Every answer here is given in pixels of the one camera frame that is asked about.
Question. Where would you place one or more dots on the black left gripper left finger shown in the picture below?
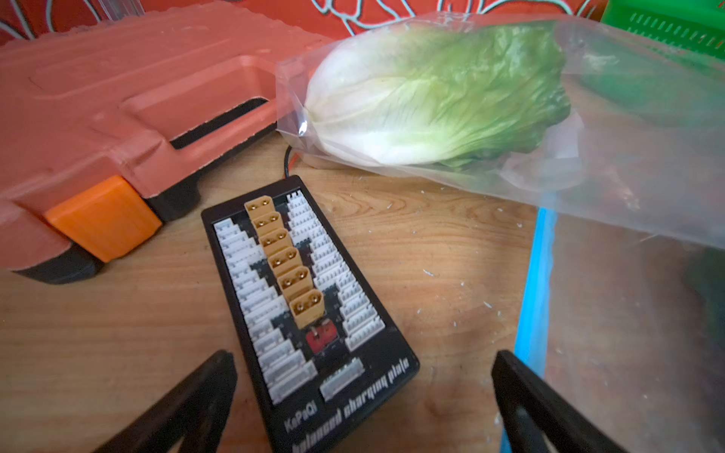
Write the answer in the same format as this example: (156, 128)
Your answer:
(192, 416)

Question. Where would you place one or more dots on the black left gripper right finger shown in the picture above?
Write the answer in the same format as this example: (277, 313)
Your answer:
(536, 417)

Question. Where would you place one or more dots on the clear zip-top bag blue seal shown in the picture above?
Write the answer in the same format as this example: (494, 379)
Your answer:
(623, 310)

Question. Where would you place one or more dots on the chinese cabbage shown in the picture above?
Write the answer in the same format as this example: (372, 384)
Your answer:
(422, 94)

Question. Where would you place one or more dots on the black balance charging board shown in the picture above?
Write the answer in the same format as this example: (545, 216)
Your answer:
(321, 350)

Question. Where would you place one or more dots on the orange plastic tool case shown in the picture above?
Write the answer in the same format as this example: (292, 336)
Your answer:
(106, 130)

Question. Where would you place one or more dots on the green plastic basket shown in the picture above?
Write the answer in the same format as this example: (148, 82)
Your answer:
(694, 25)

